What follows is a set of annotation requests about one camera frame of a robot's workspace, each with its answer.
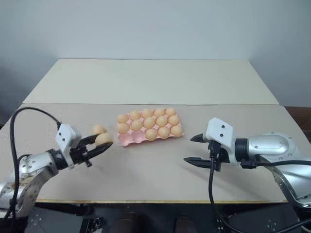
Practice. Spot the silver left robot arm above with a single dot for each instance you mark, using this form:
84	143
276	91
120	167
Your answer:
31	165

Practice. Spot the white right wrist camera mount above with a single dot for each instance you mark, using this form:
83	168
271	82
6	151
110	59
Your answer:
219	132

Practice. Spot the tan egg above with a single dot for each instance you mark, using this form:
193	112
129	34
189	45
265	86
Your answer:
151	134
123	128
174	120
159	112
176	130
162	121
164	132
147	112
122	118
136	124
99	128
170	111
103	138
135	114
149	122

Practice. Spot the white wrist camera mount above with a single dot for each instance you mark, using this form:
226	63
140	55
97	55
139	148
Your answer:
65	134
219	132

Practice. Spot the dark brown rounded shape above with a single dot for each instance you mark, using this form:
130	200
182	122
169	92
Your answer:
129	222
183	223

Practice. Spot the pink egg carton tray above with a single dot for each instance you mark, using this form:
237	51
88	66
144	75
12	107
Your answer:
128	140

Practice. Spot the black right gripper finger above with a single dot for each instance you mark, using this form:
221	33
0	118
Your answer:
198	161
198	139

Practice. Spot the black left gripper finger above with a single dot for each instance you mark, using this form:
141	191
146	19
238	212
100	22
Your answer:
88	138
99	149

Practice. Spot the dark grey base panel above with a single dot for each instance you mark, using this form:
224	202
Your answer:
262	219
53	219

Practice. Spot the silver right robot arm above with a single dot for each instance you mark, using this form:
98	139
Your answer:
274	148

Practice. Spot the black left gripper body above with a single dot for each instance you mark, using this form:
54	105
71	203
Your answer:
79	155

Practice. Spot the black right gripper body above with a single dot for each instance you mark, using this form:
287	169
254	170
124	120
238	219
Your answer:
219	155

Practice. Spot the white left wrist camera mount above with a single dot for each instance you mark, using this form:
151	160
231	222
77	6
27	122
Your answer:
65	134

